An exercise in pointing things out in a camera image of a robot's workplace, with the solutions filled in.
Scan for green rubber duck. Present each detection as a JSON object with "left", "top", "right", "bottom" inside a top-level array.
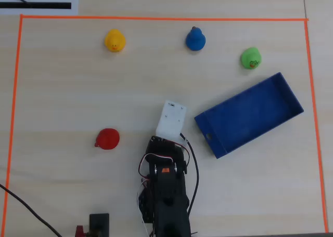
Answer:
[{"left": 240, "top": 47, "right": 262, "bottom": 71}]

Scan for long orange tape strip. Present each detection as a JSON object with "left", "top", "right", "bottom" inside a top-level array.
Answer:
[{"left": 20, "top": 14, "right": 309, "bottom": 22}]

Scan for red rubber duck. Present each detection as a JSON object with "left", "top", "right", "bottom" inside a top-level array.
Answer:
[{"left": 94, "top": 128, "right": 120, "bottom": 151}]

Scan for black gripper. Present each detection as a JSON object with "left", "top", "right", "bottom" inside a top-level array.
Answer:
[{"left": 145, "top": 135, "right": 188, "bottom": 175}]

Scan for black camera cable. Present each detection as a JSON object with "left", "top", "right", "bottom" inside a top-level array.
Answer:
[{"left": 180, "top": 133, "right": 200, "bottom": 217}]

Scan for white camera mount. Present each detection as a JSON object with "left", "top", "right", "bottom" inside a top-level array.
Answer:
[{"left": 155, "top": 100, "right": 188, "bottom": 144}]

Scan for blue rubber duck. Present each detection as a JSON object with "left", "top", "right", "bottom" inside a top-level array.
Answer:
[{"left": 185, "top": 26, "right": 207, "bottom": 52}]

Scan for black table clamp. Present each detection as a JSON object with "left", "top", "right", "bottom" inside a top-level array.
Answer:
[{"left": 89, "top": 213, "right": 110, "bottom": 237}]

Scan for yellow rubber duck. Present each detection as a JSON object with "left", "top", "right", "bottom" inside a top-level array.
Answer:
[{"left": 104, "top": 29, "right": 127, "bottom": 53}]

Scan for blue rectangular box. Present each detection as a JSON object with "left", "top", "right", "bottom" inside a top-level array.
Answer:
[{"left": 194, "top": 72, "right": 304, "bottom": 160}]

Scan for red and white servo wires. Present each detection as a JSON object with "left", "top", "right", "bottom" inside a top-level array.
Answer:
[{"left": 137, "top": 140, "right": 190, "bottom": 179}]

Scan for thick black cable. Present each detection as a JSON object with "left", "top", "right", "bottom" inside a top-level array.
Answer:
[{"left": 0, "top": 183, "right": 62, "bottom": 237}]

